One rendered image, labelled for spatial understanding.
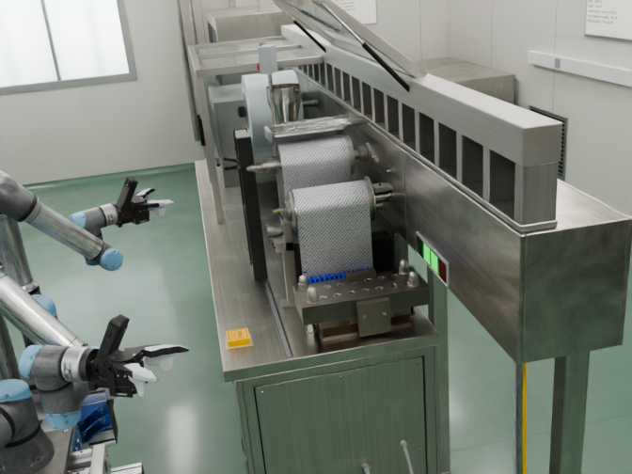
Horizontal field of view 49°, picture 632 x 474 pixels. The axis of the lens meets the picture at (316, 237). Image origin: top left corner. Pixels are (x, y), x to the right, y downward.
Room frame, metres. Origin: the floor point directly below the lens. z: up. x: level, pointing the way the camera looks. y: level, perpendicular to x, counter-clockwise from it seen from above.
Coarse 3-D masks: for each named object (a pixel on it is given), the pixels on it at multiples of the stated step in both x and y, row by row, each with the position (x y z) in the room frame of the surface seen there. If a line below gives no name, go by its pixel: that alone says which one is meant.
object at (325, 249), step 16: (336, 224) 2.05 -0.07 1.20; (352, 224) 2.06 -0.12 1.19; (368, 224) 2.07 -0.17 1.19; (304, 240) 2.03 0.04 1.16; (320, 240) 2.04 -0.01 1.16; (336, 240) 2.05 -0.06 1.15; (352, 240) 2.06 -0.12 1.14; (368, 240) 2.07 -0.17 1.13; (304, 256) 2.03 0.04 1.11; (320, 256) 2.04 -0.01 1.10; (336, 256) 2.05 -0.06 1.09; (352, 256) 2.06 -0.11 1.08; (368, 256) 2.06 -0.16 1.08; (320, 272) 2.04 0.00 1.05; (336, 272) 2.05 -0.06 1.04
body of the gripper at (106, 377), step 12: (132, 348) 1.30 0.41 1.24; (84, 360) 1.26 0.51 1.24; (108, 360) 1.25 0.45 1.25; (120, 360) 1.24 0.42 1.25; (132, 360) 1.25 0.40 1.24; (84, 372) 1.25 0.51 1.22; (96, 372) 1.27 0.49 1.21; (108, 372) 1.24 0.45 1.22; (96, 384) 1.26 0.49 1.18; (108, 384) 1.24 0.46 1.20; (120, 384) 1.23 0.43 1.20; (132, 384) 1.22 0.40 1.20; (120, 396) 1.23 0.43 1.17; (132, 396) 1.22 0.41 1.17
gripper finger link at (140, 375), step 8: (128, 368) 1.21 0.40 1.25; (136, 368) 1.20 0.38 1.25; (144, 368) 1.20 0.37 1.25; (128, 376) 1.22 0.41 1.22; (136, 376) 1.18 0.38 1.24; (144, 376) 1.17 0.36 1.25; (152, 376) 1.17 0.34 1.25; (136, 384) 1.20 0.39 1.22; (144, 384) 1.18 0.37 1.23; (144, 392) 1.18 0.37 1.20
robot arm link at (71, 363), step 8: (72, 352) 1.29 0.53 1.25; (80, 352) 1.28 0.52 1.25; (64, 360) 1.27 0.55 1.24; (72, 360) 1.27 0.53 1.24; (80, 360) 1.27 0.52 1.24; (64, 368) 1.27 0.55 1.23; (72, 368) 1.26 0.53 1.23; (64, 376) 1.26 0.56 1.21; (72, 376) 1.26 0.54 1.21; (80, 376) 1.26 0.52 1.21
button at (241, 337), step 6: (234, 330) 1.92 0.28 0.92; (240, 330) 1.92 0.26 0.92; (246, 330) 1.91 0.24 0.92; (228, 336) 1.89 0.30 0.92; (234, 336) 1.88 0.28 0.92; (240, 336) 1.88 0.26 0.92; (246, 336) 1.88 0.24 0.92; (228, 342) 1.85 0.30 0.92; (234, 342) 1.86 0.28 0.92; (240, 342) 1.86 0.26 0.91; (246, 342) 1.86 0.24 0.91
